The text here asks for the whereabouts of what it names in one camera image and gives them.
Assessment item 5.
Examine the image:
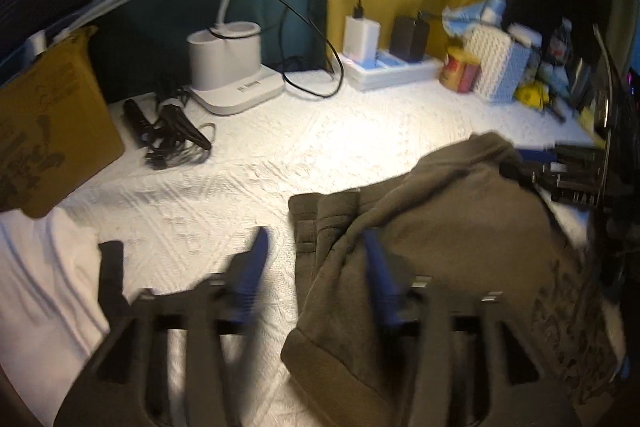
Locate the red can yellow lid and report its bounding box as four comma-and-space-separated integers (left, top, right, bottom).
439, 47, 481, 94

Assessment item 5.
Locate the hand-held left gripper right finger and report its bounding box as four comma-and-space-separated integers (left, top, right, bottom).
362, 229, 583, 427

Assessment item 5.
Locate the white charger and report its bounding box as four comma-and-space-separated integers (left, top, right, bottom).
342, 16, 381, 64

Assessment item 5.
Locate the brown cardboard box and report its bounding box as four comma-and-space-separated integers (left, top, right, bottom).
0, 26, 126, 219

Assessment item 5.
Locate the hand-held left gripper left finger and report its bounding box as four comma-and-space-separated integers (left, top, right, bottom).
52, 227, 271, 427

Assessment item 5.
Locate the black charger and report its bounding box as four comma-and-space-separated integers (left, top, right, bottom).
390, 14, 431, 62

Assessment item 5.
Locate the clear jar white lid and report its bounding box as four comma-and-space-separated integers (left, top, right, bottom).
507, 23, 546, 82

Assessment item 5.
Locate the white plastic basket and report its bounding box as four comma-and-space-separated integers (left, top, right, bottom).
462, 27, 531, 104

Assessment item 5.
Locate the black cable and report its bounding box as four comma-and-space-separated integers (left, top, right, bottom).
240, 0, 364, 98

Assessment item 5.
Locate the white textured tablecloth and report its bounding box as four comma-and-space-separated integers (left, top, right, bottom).
0, 69, 616, 427

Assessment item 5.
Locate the blue white bottle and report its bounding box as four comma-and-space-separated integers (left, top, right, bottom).
480, 0, 506, 25

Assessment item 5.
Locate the white desk lamp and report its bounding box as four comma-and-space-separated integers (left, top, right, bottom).
187, 0, 285, 116

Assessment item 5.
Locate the crumpled white tissue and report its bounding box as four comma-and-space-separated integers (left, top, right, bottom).
442, 4, 488, 35

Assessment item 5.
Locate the yellow duck snack packet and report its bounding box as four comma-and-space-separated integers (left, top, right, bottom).
515, 84, 551, 110

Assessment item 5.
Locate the black corded hair tool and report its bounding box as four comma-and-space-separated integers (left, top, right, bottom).
122, 74, 216, 170

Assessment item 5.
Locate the white power strip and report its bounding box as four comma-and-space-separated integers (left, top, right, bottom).
342, 49, 443, 92

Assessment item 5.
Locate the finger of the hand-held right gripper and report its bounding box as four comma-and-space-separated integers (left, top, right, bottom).
500, 162, 603, 208
515, 143, 608, 172

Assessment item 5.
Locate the white plain cloth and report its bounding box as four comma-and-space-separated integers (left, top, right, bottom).
0, 207, 113, 413

